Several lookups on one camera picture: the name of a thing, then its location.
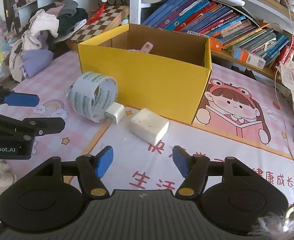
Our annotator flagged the red tassel ornament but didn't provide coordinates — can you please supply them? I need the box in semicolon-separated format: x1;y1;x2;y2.
87;0;107;24

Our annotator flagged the pink cartoon table mat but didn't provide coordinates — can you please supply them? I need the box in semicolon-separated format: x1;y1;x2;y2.
0;51;294;203

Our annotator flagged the yellow cardboard box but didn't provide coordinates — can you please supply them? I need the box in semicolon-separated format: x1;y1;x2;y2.
78;24;212;124

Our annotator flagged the clear packing tape roll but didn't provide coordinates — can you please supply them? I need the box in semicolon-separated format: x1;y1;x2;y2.
67;72;118;123

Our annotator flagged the small white charger plug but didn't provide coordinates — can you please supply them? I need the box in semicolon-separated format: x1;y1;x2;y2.
105;102;125;124

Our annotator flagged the orange white usmile box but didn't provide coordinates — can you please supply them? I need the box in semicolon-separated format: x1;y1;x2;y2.
209;36;223;53

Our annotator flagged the pile of clothes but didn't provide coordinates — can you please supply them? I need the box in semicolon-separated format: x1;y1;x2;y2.
9;0;88;82

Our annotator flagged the white large power adapter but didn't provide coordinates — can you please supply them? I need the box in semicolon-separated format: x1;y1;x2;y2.
129;108;169;146

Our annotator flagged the white charging cable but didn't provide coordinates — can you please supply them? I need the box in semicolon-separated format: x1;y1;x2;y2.
273;0;294;173

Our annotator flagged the white shelf upright post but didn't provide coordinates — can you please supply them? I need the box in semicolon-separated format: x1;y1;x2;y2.
129;0;142;24

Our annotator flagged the pink utility knife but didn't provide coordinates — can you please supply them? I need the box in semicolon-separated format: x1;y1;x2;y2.
140;42;154;54

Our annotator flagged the wooden chess board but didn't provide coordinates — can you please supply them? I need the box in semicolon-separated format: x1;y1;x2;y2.
67;5;129;51

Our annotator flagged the orange white box right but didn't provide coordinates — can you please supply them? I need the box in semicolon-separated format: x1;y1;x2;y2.
231;46;266;69

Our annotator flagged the row of leaning books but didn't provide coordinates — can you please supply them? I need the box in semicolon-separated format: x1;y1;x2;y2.
141;0;291;66

